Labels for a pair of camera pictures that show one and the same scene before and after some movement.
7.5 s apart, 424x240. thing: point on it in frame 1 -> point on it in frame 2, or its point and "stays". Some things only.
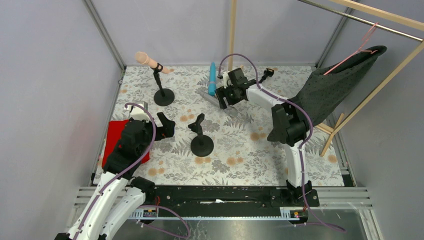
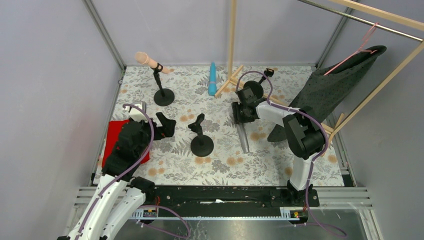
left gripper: x=162 y=129 stays
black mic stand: x=269 y=72 stays
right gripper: x=222 y=96 -> x=238 y=112
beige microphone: x=142 y=58 stays
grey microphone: x=231 y=110 -> x=243 y=139
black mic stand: x=202 y=145 stays
